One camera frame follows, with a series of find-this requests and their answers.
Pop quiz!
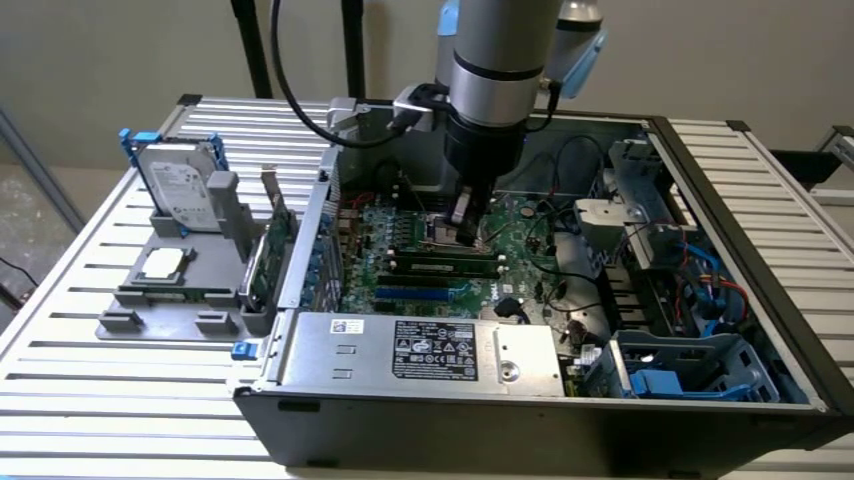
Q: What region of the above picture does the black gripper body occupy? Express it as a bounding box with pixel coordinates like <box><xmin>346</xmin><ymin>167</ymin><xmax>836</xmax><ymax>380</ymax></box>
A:
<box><xmin>443</xmin><ymin>115</ymin><xmax>527</xmax><ymax>195</ymax></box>

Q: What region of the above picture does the green RAM stick black label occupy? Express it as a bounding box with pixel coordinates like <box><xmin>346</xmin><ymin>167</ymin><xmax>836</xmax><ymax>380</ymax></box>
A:
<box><xmin>398</xmin><ymin>261</ymin><xmax>502</xmax><ymax>277</ymax></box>

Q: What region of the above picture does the blue expansion slot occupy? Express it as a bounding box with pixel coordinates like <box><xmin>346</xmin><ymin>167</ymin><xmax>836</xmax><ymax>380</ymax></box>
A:
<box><xmin>374</xmin><ymin>285</ymin><xmax>451</xmax><ymax>302</ymax></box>

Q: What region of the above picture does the CPU socket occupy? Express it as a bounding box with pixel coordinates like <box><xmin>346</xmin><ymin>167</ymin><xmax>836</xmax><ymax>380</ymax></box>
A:
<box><xmin>415</xmin><ymin>211</ymin><xmax>497</xmax><ymax>252</ymax></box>

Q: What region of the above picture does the green motherboard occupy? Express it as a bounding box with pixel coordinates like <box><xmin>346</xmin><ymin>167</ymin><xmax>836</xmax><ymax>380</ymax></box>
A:
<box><xmin>331</xmin><ymin>192</ymin><xmax>570</xmax><ymax>322</ymax></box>

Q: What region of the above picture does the grey fan shroud box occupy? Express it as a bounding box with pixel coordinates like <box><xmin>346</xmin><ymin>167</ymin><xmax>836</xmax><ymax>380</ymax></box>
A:
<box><xmin>571</xmin><ymin>198</ymin><xmax>650</xmax><ymax>237</ymax></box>

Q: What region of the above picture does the metal disk bay cage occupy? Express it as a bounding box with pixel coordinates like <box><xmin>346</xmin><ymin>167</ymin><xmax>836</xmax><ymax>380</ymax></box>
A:
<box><xmin>602</xmin><ymin>138</ymin><xmax>677</xmax><ymax>227</ymax></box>

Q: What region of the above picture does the black stand pole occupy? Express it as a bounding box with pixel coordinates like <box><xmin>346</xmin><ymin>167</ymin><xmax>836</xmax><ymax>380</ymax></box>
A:
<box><xmin>230</xmin><ymin>0</ymin><xmax>276</xmax><ymax>100</ymax></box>
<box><xmin>339</xmin><ymin>0</ymin><xmax>370</xmax><ymax>100</ymax></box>

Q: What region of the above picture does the green graphics card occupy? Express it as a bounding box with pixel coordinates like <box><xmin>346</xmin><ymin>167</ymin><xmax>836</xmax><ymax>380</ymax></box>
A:
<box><xmin>242</xmin><ymin>162</ymin><xmax>299</xmax><ymax>312</ymax></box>

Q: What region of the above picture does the silver power supply unit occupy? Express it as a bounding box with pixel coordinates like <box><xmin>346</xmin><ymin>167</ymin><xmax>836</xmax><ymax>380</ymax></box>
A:
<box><xmin>275</xmin><ymin>311</ymin><xmax>570</xmax><ymax>400</ymax></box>

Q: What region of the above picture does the blue disk caddy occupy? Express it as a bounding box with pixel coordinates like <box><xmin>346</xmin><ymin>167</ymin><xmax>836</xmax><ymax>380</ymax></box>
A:
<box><xmin>118</xmin><ymin>128</ymin><xmax>232</xmax><ymax>175</ymax></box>

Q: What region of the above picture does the silver hard disk drive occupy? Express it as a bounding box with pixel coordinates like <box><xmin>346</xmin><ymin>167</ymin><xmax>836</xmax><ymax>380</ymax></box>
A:
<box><xmin>139</xmin><ymin>143</ymin><xmax>226</xmax><ymax>234</ymax></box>

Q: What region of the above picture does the blue grey disk bay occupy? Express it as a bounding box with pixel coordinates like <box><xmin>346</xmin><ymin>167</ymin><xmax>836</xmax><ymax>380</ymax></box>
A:
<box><xmin>609</xmin><ymin>328</ymin><xmax>784</xmax><ymax>402</ymax></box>

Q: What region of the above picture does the open black PC case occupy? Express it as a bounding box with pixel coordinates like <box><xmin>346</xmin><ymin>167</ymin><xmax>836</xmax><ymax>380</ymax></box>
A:
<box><xmin>230</xmin><ymin>97</ymin><xmax>854</xmax><ymax>470</ymax></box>

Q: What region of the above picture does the silver CPU chip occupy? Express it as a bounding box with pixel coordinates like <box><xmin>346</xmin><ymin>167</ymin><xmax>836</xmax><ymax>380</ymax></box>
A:
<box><xmin>135</xmin><ymin>247</ymin><xmax>187</xmax><ymax>279</ymax></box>

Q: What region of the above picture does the grey parts rack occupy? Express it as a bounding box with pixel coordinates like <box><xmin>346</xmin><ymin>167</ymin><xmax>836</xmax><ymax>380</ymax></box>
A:
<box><xmin>95</xmin><ymin>171</ymin><xmax>279</xmax><ymax>344</ymax></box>

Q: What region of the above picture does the thin black wire loop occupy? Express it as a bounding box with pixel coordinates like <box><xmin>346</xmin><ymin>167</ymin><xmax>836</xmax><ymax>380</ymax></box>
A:
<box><xmin>551</xmin><ymin>136</ymin><xmax>607</xmax><ymax>197</ymax></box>

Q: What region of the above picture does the thick black camera cable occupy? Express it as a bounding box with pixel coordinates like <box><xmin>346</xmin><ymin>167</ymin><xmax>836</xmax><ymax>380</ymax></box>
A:
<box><xmin>268</xmin><ymin>0</ymin><xmax>406</xmax><ymax>149</ymax></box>

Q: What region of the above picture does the blue wire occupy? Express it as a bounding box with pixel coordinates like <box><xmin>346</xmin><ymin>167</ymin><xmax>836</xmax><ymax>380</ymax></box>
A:
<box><xmin>670</xmin><ymin>238</ymin><xmax>730</xmax><ymax>342</ymax></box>

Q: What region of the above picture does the red wire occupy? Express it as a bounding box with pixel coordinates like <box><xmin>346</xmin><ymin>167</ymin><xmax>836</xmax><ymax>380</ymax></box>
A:
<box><xmin>671</xmin><ymin>278</ymin><xmax>747</xmax><ymax>322</ymax></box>

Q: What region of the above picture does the aluminium frame profile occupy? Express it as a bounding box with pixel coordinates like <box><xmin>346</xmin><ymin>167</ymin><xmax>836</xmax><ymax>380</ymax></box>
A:
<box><xmin>809</xmin><ymin>126</ymin><xmax>854</xmax><ymax>207</ymax></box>

